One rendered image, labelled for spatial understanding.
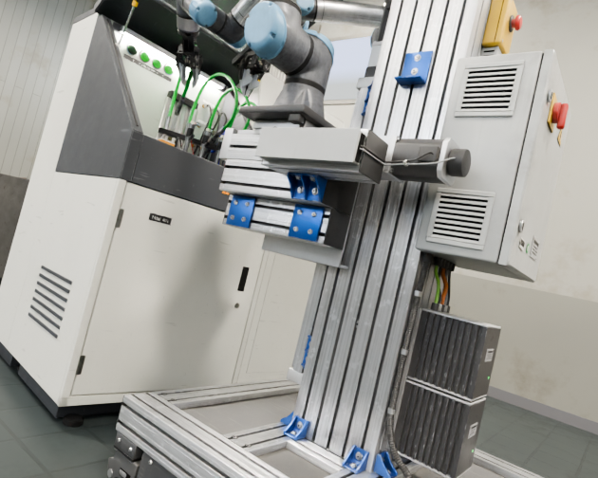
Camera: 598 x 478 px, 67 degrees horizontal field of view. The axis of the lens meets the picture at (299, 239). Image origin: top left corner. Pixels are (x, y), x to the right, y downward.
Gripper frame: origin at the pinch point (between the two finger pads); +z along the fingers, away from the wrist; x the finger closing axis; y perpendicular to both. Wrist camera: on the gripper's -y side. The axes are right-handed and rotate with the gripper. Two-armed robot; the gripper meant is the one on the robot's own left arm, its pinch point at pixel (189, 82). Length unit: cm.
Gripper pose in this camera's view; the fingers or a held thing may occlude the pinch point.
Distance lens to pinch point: 181.5
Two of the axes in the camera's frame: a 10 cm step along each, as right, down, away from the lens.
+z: -1.5, 7.2, 6.7
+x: 9.8, 0.2, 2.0
